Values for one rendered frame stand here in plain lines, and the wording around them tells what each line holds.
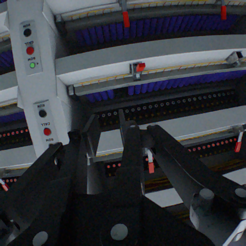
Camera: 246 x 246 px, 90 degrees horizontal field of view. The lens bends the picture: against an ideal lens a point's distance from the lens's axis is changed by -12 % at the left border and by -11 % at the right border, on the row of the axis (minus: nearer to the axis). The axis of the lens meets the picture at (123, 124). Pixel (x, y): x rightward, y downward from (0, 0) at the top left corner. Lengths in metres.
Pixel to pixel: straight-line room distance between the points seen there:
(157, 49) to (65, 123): 0.27
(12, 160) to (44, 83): 0.22
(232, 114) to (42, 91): 0.47
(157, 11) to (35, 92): 0.37
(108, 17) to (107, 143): 0.32
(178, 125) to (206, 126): 0.07
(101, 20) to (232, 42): 0.34
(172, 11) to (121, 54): 0.21
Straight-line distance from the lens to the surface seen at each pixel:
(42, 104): 0.35
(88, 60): 0.34
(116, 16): 0.44
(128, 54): 0.33
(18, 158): 0.43
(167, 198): 0.42
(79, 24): 0.44
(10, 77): 0.42
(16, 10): 0.45
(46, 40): 0.37
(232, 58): 0.45
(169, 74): 0.38
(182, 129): 0.35
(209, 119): 0.39
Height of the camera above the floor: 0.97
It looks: 9 degrees up
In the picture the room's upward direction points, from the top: 170 degrees clockwise
